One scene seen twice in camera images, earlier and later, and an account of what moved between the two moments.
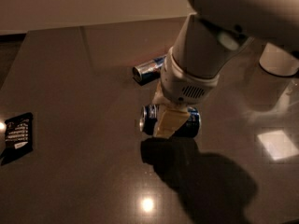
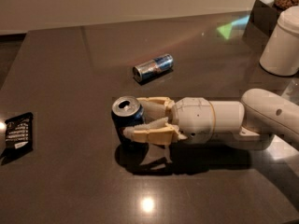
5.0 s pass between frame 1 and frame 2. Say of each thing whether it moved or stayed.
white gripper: moved
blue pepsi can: moved
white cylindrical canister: stayed
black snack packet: stayed
